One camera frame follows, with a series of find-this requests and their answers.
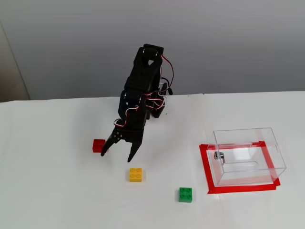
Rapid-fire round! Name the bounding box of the red tape square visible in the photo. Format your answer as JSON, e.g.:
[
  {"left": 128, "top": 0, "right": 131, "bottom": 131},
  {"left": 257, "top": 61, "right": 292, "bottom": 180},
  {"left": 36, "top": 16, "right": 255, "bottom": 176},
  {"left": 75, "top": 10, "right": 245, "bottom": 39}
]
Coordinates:
[{"left": 199, "top": 140, "right": 281, "bottom": 195}]

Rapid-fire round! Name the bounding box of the red white gripper cable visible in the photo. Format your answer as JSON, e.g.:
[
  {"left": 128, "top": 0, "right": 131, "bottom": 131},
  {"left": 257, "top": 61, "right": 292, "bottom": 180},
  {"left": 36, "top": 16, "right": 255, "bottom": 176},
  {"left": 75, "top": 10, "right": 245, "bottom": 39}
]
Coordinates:
[{"left": 113, "top": 94, "right": 165, "bottom": 128}]

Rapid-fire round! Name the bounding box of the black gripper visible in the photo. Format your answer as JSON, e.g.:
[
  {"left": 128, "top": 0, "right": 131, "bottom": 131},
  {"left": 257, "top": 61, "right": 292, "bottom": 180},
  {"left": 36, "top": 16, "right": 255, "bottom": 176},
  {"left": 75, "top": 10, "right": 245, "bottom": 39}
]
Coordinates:
[{"left": 100, "top": 128, "right": 143, "bottom": 163}]

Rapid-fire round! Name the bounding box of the transparent plastic box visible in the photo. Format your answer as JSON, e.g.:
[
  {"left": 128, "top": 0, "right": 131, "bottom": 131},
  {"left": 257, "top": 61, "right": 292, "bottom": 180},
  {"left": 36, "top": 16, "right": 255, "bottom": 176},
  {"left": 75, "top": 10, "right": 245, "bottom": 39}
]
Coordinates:
[{"left": 213, "top": 127, "right": 286, "bottom": 188}]

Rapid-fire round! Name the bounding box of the yellow lego brick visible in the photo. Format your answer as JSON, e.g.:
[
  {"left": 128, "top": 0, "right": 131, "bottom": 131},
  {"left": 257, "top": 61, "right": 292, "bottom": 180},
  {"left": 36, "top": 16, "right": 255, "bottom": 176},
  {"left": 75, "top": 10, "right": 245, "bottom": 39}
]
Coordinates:
[{"left": 129, "top": 167, "right": 143, "bottom": 183}]

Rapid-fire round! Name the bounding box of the green lego brick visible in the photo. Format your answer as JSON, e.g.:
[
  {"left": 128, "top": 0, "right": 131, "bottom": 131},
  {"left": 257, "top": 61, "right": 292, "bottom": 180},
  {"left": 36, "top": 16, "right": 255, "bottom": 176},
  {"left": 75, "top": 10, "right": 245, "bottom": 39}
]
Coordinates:
[{"left": 179, "top": 187, "right": 193, "bottom": 203}]

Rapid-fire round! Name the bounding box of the red lego brick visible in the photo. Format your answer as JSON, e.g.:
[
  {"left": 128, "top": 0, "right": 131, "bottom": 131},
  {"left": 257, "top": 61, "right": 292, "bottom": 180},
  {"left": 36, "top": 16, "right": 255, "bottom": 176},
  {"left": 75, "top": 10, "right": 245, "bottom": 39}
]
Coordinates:
[{"left": 92, "top": 139, "right": 107, "bottom": 153}]

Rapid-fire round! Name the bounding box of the red white arm cable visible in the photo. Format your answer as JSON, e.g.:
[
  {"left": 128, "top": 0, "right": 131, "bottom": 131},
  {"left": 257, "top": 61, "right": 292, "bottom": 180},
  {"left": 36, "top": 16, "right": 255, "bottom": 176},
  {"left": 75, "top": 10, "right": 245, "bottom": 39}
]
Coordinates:
[{"left": 160, "top": 54, "right": 176, "bottom": 103}]

